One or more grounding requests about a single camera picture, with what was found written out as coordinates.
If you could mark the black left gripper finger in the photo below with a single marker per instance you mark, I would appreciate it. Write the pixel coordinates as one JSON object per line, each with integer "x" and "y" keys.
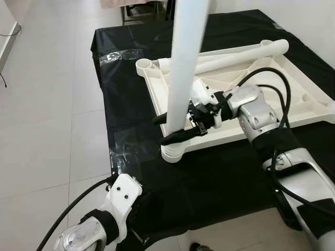
{"x": 148, "y": 204}

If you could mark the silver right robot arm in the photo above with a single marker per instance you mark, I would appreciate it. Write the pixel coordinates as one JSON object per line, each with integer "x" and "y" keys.
{"x": 251, "y": 110}

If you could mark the white plastic children table top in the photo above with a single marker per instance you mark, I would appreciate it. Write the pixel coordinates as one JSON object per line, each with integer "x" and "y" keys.
{"x": 293, "y": 94}

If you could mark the clear tape patch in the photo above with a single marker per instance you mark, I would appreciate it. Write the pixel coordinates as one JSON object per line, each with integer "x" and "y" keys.
{"x": 118, "y": 56}
{"x": 131, "y": 149}

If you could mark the black tablecloth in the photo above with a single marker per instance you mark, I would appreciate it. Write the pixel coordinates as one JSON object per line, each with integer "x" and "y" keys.
{"x": 220, "y": 183}

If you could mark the dark robot right foot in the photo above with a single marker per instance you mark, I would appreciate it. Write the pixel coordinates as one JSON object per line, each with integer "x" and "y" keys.
{"x": 199, "y": 247}

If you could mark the beige patterned tablecloth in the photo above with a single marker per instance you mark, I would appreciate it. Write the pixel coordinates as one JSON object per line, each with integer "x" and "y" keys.
{"x": 115, "y": 3}

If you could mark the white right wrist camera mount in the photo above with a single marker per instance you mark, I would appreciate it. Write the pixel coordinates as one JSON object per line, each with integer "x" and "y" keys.
{"x": 201, "y": 94}

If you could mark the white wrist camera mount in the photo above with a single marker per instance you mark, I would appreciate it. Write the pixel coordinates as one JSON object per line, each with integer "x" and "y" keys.
{"x": 201, "y": 94}
{"x": 123, "y": 196}

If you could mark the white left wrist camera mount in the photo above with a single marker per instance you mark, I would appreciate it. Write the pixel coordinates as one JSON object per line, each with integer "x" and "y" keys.
{"x": 123, "y": 196}

